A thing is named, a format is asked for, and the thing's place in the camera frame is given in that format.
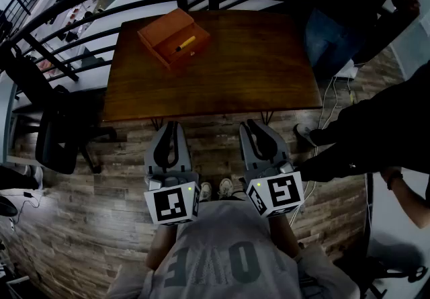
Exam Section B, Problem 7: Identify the wooden box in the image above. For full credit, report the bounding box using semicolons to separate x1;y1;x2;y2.
136;7;212;71

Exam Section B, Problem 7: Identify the black wristwatch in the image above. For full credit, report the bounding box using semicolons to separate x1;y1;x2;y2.
386;171;404;191

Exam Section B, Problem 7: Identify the person's white shoe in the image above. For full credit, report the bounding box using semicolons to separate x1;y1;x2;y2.
199;181;214;202
218;177;234;200

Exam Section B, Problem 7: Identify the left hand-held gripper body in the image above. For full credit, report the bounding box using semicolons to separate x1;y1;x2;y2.
143;165;202;226

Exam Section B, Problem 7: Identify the white floor cable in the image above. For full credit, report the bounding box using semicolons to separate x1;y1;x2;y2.
288;75;353;224

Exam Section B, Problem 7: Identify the person's right white shoe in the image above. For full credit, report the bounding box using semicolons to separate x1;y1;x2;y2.
218;177;234;200

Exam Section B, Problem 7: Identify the white power adapter with cables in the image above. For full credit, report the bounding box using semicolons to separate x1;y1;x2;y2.
334;59;359;79

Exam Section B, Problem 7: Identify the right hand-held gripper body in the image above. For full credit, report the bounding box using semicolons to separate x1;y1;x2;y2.
244;159;306;219

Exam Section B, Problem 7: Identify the person's white printed shirt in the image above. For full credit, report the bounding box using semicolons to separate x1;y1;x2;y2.
106;200;361;299

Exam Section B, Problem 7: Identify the person's left forearm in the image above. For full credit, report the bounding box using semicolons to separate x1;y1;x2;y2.
145;222;179;270

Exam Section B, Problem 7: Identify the black chair base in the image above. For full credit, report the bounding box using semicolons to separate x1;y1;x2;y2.
365;250;429;299

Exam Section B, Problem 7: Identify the black office chair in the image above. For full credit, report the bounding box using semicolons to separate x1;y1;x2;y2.
5;44;118;176

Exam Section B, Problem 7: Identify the person's right forearm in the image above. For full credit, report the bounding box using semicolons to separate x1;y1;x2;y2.
268;212;303;259

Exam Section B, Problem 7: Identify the black cable with adapter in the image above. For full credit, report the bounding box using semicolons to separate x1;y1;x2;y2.
9;191;44;223

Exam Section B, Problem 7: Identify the person's left white shoe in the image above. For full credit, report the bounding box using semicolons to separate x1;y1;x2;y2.
199;181;214;202

